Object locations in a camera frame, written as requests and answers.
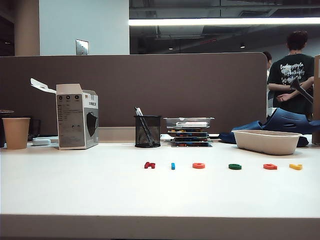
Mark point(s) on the blue letter l magnet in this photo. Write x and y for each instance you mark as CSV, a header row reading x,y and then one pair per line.
x,y
173,166

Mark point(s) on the orange letter o magnet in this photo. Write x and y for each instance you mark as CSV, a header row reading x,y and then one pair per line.
x,y
198,165

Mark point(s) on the green letter e magnet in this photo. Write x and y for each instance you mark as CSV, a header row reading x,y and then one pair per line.
x,y
235,166

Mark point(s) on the yellow letter v magnet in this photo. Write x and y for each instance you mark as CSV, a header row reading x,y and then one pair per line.
x,y
295,166

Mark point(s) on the red letter h magnet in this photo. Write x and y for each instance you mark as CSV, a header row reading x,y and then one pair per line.
x,y
149,165

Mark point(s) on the orange letter a magnet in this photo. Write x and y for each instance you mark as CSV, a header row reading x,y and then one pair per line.
x,y
270,166

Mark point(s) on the black mesh pen holder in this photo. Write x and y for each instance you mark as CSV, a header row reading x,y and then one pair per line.
x,y
147,131

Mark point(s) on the white capped pen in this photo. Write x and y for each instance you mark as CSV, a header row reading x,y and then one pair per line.
x,y
138,111

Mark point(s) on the clear plastic tray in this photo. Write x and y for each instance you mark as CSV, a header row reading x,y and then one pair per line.
x,y
188,120

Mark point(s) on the white marker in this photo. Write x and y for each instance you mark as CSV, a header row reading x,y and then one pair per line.
x,y
191,124

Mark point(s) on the brown desk partition panel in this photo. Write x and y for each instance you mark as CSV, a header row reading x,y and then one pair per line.
x,y
150,82

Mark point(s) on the white grey mask box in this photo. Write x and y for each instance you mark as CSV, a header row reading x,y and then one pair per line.
x,y
72,120

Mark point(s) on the blue foam clog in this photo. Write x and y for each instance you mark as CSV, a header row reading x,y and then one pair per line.
x,y
247,126
287,120

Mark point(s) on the beige oval pulp tray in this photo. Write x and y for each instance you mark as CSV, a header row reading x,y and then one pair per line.
x,y
266,142

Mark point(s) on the long ceiling light strip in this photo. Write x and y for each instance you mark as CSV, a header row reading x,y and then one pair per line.
x,y
225,21

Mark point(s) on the small white case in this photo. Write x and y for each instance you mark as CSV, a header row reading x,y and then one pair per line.
x,y
41,141

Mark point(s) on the person with black hair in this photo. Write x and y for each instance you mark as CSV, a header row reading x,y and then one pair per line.
x,y
268,58

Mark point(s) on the dark glass cup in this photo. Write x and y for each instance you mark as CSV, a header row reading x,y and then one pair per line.
x,y
35,128

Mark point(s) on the person in dark green shirt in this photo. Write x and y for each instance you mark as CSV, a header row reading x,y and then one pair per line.
x,y
292,75

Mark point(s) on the brown paper cup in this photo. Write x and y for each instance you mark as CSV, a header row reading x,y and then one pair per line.
x,y
16,133

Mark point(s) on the brown cardboard box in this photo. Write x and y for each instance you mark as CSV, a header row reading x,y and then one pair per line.
x,y
317,100

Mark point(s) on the metal wall switch plate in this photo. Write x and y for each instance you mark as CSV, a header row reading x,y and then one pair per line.
x,y
82,47

